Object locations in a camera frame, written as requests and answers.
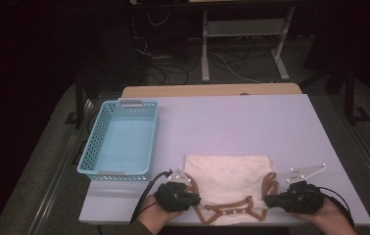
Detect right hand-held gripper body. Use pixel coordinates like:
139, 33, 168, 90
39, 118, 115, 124
277, 164, 327, 214

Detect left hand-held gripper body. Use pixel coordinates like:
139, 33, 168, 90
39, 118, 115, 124
154, 166, 194, 213

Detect cream baby bodysuit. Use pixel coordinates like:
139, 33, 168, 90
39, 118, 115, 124
183, 154, 280, 227

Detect blue plastic basket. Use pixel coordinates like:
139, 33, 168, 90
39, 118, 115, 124
76, 99, 159, 182

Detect person's left hand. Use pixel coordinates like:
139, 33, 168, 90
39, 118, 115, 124
137, 195, 182, 235

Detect person's right hand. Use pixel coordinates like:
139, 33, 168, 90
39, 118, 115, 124
289, 199, 358, 235

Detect wooden table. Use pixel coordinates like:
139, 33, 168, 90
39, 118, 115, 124
120, 82, 303, 99

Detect black metal stand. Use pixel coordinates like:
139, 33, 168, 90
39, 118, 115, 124
65, 72, 86, 129
344, 65, 370, 125

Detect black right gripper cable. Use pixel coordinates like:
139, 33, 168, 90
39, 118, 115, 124
316, 185, 356, 229

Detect aluminium rail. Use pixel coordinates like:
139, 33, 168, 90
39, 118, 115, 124
329, 94, 370, 204
25, 99, 94, 235

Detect black floor cable bundle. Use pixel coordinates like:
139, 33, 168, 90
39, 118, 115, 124
147, 55, 204, 86

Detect white floor cable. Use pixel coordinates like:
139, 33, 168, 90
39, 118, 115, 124
211, 52, 262, 84

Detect white metal stand frame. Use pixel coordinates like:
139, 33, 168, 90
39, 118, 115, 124
201, 6, 295, 83

